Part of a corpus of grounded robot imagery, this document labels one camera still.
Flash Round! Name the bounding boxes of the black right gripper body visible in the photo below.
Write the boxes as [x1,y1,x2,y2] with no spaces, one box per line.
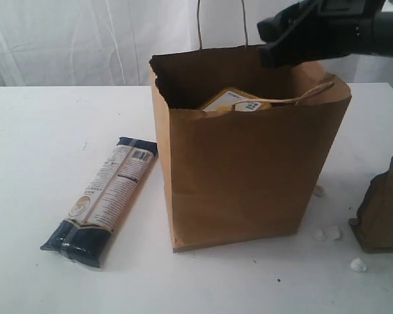
[301,1,373,61]

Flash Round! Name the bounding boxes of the yellow juice bottle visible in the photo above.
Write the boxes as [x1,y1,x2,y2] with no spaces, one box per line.
[199,88,272,112]

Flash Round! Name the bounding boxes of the brown paper shopping bag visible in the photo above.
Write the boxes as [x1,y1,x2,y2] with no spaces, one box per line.
[149,44,351,252]

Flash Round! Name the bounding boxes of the brown kraft paper pouch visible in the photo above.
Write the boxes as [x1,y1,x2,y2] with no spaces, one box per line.
[348,157,393,254]

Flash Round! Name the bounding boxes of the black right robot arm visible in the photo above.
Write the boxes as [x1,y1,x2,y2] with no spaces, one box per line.
[257,0,393,68]

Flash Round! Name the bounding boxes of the white crumb behind bag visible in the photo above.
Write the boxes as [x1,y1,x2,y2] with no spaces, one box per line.
[314,185,326,198]

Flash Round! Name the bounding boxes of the white crumb beside bag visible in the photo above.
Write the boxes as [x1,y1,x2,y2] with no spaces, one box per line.
[312,228,327,241]

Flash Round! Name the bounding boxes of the white crumb front right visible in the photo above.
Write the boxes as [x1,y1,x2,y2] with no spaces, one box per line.
[350,258,367,273]

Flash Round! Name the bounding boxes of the white backdrop curtain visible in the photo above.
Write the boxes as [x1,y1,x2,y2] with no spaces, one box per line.
[0,0,393,88]

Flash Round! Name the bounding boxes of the blue spaghetti pasta packet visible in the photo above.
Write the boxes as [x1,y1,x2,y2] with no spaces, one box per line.
[40,137,158,269]

